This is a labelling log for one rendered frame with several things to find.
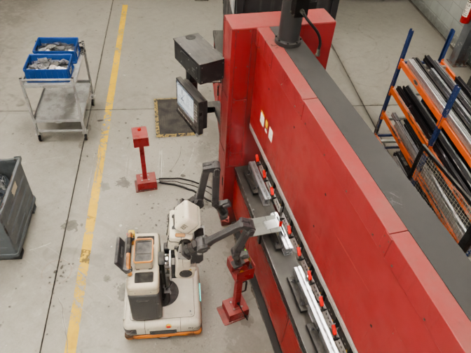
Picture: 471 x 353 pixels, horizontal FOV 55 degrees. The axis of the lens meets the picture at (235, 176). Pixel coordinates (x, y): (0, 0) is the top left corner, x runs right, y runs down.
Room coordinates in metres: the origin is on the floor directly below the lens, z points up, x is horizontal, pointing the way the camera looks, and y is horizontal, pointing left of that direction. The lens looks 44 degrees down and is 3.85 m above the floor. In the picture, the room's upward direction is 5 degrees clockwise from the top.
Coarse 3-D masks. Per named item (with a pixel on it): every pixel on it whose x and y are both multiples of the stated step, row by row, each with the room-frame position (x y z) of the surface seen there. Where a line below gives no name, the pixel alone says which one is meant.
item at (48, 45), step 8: (40, 40) 5.13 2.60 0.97; (48, 40) 5.15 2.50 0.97; (56, 40) 5.17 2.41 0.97; (64, 40) 5.18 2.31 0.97; (72, 40) 5.20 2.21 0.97; (40, 48) 5.08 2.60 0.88; (48, 48) 4.95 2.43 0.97; (56, 48) 4.94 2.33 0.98; (64, 48) 4.96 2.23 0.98; (72, 48) 5.07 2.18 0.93; (80, 48) 5.21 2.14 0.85; (72, 56) 4.87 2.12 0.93
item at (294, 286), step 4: (292, 276) 1.96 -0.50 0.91; (288, 280) 1.93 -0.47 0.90; (292, 284) 1.89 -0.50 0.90; (296, 284) 1.89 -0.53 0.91; (292, 288) 1.86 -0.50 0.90; (296, 288) 1.86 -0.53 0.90; (292, 292) 1.83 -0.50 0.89; (296, 292) 1.82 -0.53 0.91; (300, 292) 1.83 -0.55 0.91; (296, 296) 1.79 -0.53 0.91; (300, 296) 1.79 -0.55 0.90; (296, 300) 1.76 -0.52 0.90; (300, 300) 1.76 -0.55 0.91; (300, 304) 1.73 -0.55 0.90; (304, 304) 1.73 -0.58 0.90; (300, 308) 1.69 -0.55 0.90; (304, 308) 1.70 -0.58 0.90
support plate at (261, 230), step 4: (264, 216) 2.46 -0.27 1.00; (268, 216) 2.47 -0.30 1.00; (272, 216) 2.47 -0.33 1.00; (256, 220) 2.42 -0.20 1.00; (260, 220) 2.42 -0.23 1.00; (264, 220) 2.42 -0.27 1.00; (268, 220) 2.43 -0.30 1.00; (256, 224) 2.37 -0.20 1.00; (260, 224) 2.38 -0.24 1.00; (256, 228) 2.33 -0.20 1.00; (260, 228) 2.33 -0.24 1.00; (264, 228) 2.34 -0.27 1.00; (272, 228) 2.34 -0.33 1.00; (276, 228) 2.34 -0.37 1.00; (256, 232) 2.29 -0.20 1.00; (260, 232) 2.30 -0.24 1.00; (264, 232) 2.30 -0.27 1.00; (268, 232) 2.30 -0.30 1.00; (272, 232) 2.30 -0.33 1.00; (276, 232) 2.31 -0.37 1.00; (252, 236) 2.25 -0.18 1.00
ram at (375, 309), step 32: (256, 64) 3.19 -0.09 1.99; (256, 96) 3.12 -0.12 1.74; (256, 128) 3.04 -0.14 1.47; (288, 128) 2.46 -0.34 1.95; (288, 160) 2.38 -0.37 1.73; (320, 160) 1.99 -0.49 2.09; (288, 192) 2.29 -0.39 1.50; (320, 192) 1.90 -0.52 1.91; (320, 224) 1.82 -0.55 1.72; (352, 224) 1.56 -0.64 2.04; (320, 256) 1.72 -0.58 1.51; (352, 256) 1.47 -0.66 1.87; (352, 288) 1.38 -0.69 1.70; (384, 288) 1.20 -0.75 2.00; (352, 320) 1.29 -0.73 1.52; (384, 320) 1.12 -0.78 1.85; (416, 320) 0.99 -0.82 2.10; (384, 352) 1.03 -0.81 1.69; (416, 352) 0.91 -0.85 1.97
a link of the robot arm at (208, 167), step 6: (204, 162) 2.41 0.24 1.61; (210, 162) 2.40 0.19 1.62; (216, 162) 2.40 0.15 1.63; (204, 168) 2.35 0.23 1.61; (210, 168) 2.34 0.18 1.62; (216, 168) 2.35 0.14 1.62; (204, 174) 2.35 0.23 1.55; (204, 180) 2.35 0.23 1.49; (198, 186) 2.36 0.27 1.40; (204, 186) 2.35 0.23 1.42; (198, 192) 2.35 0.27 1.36; (204, 192) 2.35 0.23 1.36; (198, 198) 2.34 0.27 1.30; (198, 204) 2.32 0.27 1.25
